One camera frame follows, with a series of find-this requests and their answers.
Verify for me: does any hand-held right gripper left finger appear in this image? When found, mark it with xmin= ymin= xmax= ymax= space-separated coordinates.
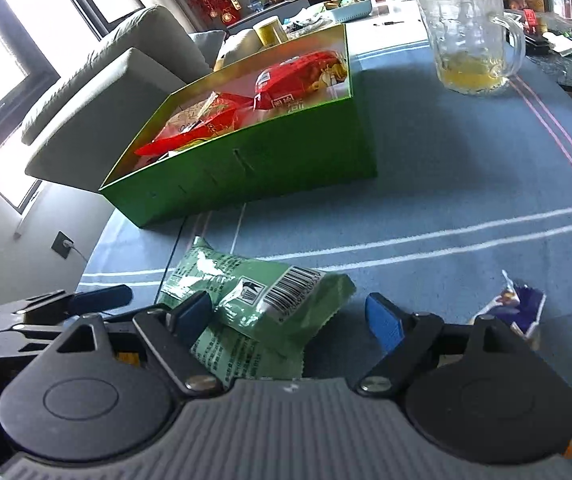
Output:
xmin=26 ymin=291 xmax=219 ymax=395

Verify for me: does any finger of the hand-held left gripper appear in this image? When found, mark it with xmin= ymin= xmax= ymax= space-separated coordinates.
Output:
xmin=0 ymin=284 xmax=132 ymax=331

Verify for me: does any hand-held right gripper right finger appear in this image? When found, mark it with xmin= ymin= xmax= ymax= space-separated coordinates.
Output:
xmin=358 ymin=292 xmax=539 ymax=395

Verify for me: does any green barcode snack packet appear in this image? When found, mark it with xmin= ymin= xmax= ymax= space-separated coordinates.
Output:
xmin=158 ymin=236 xmax=357 ymax=343

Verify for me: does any green cardboard box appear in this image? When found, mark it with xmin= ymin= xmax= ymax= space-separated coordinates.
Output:
xmin=98 ymin=22 xmax=379 ymax=228

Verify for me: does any red white label snack packet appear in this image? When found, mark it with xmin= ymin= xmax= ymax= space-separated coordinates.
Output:
xmin=252 ymin=50 xmax=349 ymax=112

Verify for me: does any blue striped tablecloth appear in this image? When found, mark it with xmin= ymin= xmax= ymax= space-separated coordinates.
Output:
xmin=78 ymin=0 xmax=572 ymax=466

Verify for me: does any blue white snack wrapper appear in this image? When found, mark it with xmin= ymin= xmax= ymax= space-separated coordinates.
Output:
xmin=468 ymin=269 xmax=547 ymax=351

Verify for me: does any grey armchair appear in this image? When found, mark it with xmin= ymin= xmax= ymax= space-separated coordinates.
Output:
xmin=20 ymin=4 xmax=217 ymax=193

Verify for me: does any grey pillow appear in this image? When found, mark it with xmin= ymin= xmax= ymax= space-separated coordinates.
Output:
xmin=188 ymin=30 xmax=227 ymax=63

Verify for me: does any white cushion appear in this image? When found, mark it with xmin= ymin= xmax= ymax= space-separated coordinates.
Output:
xmin=214 ymin=29 xmax=263 ymax=72

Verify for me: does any yellow can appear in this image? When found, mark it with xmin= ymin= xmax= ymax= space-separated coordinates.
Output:
xmin=252 ymin=16 xmax=289 ymax=48

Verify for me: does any glass dish of sweets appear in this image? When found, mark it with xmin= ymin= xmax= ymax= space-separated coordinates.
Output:
xmin=286 ymin=12 xmax=337 ymax=41

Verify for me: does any white round table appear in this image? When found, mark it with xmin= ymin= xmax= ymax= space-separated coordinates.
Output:
xmin=286 ymin=0 xmax=429 ymax=56

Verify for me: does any glass mug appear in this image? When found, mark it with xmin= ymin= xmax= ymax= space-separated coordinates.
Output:
xmin=412 ymin=0 xmax=527 ymax=96

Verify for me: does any teal basket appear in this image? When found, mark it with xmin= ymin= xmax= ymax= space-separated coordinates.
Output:
xmin=323 ymin=0 xmax=374 ymax=22

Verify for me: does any black flat box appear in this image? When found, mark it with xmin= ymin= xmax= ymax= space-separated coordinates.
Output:
xmin=523 ymin=30 xmax=552 ymax=53

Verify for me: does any white tissue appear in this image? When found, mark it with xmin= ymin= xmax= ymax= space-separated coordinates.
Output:
xmin=541 ymin=30 xmax=572 ymax=56

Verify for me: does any wall socket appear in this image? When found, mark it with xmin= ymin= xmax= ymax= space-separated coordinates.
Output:
xmin=52 ymin=231 xmax=74 ymax=261

